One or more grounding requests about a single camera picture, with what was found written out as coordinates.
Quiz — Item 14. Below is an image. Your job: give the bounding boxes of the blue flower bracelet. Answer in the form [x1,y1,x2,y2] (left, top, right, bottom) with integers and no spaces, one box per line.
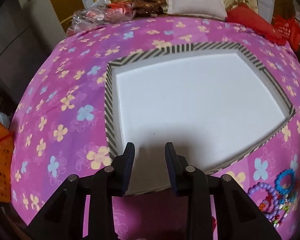
[277,190,299,205]

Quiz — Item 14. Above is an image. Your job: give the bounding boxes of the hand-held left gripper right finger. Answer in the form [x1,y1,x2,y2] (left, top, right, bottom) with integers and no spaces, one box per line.
[164,142,282,240]

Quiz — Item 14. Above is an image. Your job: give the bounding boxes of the red shopping bag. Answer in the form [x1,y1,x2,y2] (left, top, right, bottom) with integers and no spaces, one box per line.
[272,15,300,50]

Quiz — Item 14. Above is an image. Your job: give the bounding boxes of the grey refrigerator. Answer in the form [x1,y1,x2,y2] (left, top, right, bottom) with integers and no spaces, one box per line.
[0,0,65,80]

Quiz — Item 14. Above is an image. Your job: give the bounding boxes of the clear plastic bag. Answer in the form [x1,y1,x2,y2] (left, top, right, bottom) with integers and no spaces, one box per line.
[66,0,135,34]

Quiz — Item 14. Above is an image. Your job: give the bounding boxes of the orange plastic basket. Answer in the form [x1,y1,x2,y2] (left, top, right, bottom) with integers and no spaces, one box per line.
[0,116,15,203]

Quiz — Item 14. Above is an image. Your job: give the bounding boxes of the white pillow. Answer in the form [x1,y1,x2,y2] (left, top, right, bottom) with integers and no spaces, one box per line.
[165,0,228,20]

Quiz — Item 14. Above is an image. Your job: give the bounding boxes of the pink floral bedsheet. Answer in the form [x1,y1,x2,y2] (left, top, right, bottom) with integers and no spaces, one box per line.
[11,15,300,240]

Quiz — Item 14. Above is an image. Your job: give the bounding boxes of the blue bead bracelet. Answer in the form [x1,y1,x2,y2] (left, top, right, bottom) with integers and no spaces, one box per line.
[275,170,297,195]

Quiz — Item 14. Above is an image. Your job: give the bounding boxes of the striped cardboard box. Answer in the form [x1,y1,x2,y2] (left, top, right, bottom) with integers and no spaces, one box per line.
[104,41,297,197]

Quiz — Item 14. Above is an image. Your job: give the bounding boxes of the multicolour bead bracelet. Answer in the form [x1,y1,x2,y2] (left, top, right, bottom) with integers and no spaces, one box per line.
[264,195,299,228]

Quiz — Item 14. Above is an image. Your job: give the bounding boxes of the red ruffled pillow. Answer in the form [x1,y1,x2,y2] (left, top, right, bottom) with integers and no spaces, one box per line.
[226,4,287,45]

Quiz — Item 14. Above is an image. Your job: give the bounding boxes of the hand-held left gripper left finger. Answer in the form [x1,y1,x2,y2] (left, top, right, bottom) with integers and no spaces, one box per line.
[27,142,135,240]

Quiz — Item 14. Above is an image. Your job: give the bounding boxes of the purple bead bracelet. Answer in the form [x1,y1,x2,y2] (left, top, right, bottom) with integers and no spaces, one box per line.
[247,182,280,220]

